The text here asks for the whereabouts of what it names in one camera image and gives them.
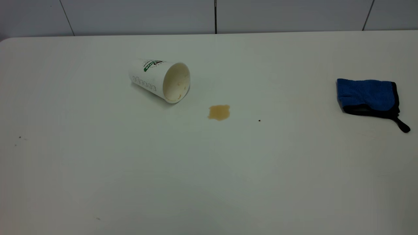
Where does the white paper coffee cup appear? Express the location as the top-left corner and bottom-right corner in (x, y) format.
(128, 59), (191, 104)

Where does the blue black-edged cleaning cloth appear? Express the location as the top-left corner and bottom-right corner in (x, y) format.
(336, 78), (411, 133)

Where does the brown coffee spill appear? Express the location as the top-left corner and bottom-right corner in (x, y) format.
(208, 104), (231, 121)

